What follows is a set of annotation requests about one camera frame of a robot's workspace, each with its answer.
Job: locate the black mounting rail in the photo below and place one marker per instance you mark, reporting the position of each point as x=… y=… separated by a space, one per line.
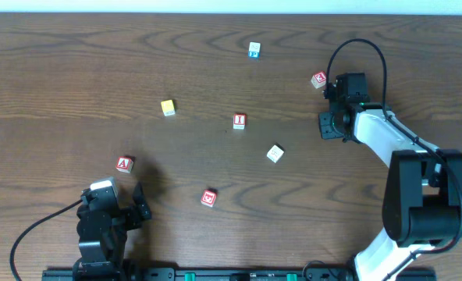
x=169 y=274

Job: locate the blue and white block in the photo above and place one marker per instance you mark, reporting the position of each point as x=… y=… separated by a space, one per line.
x=254 y=50

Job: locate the plain white wooden block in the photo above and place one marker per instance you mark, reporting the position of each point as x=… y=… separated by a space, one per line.
x=275 y=153

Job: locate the red block turning blue 2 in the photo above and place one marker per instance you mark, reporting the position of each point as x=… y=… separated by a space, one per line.
x=319 y=79

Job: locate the red letter I block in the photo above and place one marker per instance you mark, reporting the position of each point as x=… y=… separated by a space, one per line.
x=239 y=121

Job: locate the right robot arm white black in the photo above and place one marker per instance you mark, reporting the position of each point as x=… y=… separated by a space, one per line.
x=422 y=205

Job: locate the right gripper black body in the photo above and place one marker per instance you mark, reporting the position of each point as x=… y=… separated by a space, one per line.
x=330 y=92

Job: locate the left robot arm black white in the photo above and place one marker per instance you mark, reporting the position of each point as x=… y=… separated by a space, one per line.
x=102 y=231

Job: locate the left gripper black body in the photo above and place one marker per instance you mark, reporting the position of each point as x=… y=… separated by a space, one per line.
x=133 y=213

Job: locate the red block near front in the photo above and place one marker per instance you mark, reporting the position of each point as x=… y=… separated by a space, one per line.
x=208 y=197

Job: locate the red letter A block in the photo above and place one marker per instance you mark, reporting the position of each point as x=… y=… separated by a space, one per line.
x=124 y=164

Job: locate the yellow wooden block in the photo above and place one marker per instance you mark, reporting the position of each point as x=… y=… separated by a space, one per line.
x=168 y=108

